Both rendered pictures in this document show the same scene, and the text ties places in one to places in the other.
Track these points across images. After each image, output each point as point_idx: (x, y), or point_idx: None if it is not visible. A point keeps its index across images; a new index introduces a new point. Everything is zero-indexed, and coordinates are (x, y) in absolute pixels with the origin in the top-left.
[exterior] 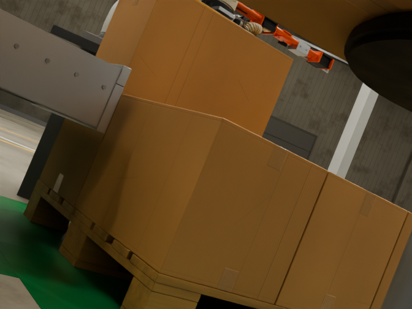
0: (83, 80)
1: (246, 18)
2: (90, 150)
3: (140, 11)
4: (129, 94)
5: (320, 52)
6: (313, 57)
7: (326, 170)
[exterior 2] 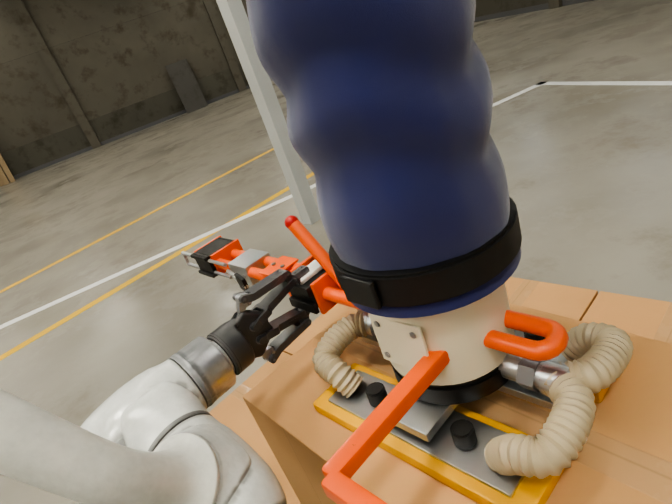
0: None
1: (249, 319)
2: None
3: None
4: None
5: (237, 242)
6: (230, 260)
7: (602, 291)
